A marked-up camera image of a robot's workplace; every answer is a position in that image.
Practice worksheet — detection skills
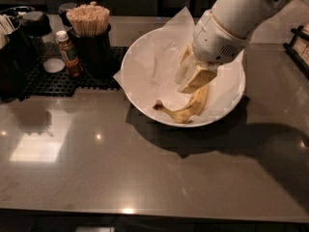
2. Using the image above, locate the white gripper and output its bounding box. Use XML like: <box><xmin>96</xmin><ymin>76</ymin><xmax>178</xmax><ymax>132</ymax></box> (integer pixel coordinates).
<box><xmin>175</xmin><ymin>10</ymin><xmax>248</xmax><ymax>94</ymax></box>

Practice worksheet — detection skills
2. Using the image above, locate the yellow banana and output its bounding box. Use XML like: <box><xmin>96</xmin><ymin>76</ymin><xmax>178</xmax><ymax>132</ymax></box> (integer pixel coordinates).
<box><xmin>153</xmin><ymin>85</ymin><xmax>208</xmax><ymax>124</ymax></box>

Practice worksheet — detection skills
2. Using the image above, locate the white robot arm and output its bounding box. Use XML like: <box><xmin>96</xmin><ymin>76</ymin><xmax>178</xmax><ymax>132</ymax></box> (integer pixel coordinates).
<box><xmin>175</xmin><ymin>0</ymin><xmax>308</xmax><ymax>94</ymax></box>

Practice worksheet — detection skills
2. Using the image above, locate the white bowl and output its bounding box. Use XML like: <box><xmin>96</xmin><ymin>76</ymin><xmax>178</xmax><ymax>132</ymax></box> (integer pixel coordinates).
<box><xmin>121</xmin><ymin>27</ymin><xmax>247</xmax><ymax>129</ymax></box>

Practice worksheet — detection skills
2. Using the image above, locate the white paper liner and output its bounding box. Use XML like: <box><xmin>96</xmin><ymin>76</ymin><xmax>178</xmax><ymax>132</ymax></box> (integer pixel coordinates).
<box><xmin>113</xmin><ymin>6</ymin><xmax>248</xmax><ymax>122</ymax></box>

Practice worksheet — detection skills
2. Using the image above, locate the black chopstick holder cup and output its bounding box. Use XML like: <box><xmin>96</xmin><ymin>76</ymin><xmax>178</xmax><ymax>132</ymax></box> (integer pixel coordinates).
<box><xmin>69</xmin><ymin>26</ymin><xmax>112</xmax><ymax>78</ymax></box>

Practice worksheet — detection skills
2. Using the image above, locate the black framed stand at right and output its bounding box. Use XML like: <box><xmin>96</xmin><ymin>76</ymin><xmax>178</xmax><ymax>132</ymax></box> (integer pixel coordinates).
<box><xmin>283</xmin><ymin>24</ymin><xmax>309</xmax><ymax>80</ymax></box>

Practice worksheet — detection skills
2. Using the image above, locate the bundle of wooden chopsticks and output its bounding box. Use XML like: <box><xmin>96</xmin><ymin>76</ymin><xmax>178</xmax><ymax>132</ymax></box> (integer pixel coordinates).
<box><xmin>67</xmin><ymin>4</ymin><xmax>110</xmax><ymax>37</ymax></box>

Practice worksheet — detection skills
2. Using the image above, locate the small brown sauce bottle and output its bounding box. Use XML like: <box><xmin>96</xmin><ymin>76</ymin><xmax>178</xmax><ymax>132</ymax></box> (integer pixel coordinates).
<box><xmin>56</xmin><ymin>30</ymin><xmax>82</xmax><ymax>79</ymax></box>

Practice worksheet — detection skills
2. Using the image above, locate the dark lidded jar behind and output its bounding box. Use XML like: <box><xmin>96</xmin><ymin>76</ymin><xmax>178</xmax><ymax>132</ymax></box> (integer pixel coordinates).
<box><xmin>58</xmin><ymin>3</ymin><xmax>77</xmax><ymax>27</ymax></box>

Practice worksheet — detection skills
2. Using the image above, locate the black grid mat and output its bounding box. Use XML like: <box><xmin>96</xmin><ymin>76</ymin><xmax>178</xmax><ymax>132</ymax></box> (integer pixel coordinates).
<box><xmin>18</xmin><ymin>46</ymin><xmax>128</xmax><ymax>101</ymax></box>

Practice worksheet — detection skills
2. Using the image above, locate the glass shaker with black lid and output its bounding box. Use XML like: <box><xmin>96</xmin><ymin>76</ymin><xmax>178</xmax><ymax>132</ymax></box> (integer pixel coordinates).
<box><xmin>21</xmin><ymin>11</ymin><xmax>65</xmax><ymax>73</ymax></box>

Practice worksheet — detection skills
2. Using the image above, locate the black container at left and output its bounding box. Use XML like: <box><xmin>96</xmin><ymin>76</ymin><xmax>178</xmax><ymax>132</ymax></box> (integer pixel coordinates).
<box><xmin>0</xmin><ymin>6</ymin><xmax>39</xmax><ymax>100</ymax></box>

